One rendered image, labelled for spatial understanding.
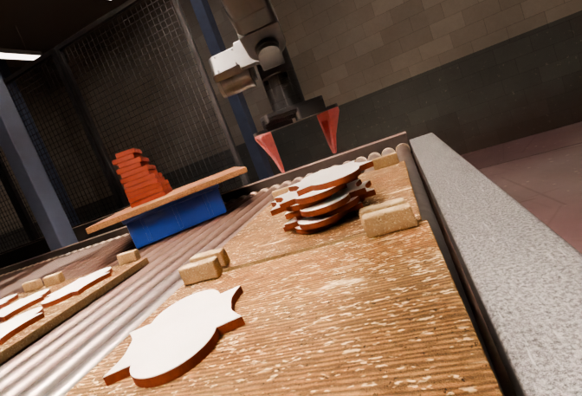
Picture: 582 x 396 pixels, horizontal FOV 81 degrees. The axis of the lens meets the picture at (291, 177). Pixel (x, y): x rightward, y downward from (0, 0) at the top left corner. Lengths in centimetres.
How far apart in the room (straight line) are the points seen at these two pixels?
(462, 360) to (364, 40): 515
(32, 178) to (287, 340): 210
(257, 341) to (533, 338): 19
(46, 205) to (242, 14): 196
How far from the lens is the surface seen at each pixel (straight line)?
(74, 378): 49
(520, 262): 35
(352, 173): 49
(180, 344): 35
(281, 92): 56
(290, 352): 28
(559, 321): 29
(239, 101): 464
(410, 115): 520
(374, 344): 25
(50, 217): 229
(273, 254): 49
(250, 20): 48
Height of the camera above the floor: 108
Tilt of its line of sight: 7 degrees down
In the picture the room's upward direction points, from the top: 21 degrees counter-clockwise
